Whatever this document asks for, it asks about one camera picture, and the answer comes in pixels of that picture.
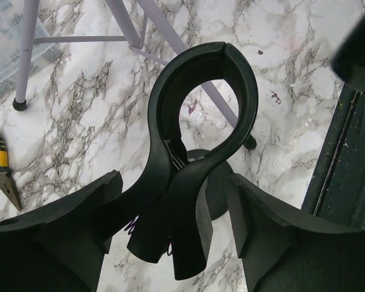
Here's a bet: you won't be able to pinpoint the clear plastic compartment box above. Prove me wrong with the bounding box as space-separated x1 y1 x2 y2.
0 1 63 98

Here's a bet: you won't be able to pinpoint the black microphone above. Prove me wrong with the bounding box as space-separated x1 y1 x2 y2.
331 14 365 93

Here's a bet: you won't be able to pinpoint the lilac perforated music stand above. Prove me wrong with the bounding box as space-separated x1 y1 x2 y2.
12 0 258 150

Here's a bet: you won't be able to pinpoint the yellow handled pliers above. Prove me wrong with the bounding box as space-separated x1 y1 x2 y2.
0 133 22 211

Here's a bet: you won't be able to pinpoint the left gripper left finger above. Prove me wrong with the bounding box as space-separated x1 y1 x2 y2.
0 170 123 291

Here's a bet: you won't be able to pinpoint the black microphone desk stand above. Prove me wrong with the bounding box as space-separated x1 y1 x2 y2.
126 41 259 281

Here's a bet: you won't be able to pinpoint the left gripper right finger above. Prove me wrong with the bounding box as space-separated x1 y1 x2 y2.
228 173 365 291

